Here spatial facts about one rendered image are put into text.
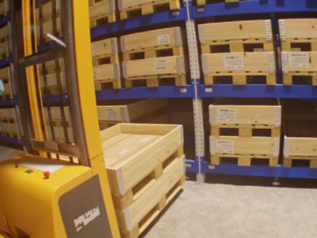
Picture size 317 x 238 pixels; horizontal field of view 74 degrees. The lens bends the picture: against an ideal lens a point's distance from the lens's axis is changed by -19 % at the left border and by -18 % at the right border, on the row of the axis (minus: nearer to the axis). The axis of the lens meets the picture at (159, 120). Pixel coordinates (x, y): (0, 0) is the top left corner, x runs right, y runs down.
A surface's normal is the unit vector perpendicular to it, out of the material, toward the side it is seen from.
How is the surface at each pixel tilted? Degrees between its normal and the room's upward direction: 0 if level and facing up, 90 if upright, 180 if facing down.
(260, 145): 90
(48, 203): 68
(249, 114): 90
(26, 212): 74
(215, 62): 90
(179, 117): 90
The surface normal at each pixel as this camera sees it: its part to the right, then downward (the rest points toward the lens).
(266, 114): -0.43, 0.23
